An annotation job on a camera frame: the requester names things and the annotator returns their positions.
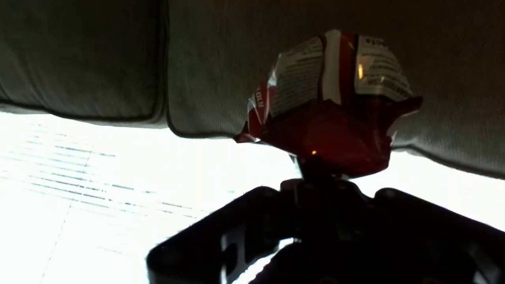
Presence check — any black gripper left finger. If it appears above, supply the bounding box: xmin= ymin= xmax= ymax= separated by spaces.
xmin=146 ymin=178 xmax=318 ymax=284

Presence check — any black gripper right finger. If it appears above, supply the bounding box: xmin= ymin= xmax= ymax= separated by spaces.
xmin=294 ymin=178 xmax=505 ymax=284

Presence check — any red white snack packet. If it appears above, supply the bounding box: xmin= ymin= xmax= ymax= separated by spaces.
xmin=236 ymin=28 xmax=425 ymax=180

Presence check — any wide white window blind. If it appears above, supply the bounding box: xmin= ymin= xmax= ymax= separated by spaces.
xmin=0 ymin=101 xmax=505 ymax=284

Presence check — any dark brown couch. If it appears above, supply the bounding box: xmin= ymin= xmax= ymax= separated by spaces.
xmin=0 ymin=0 xmax=505 ymax=180

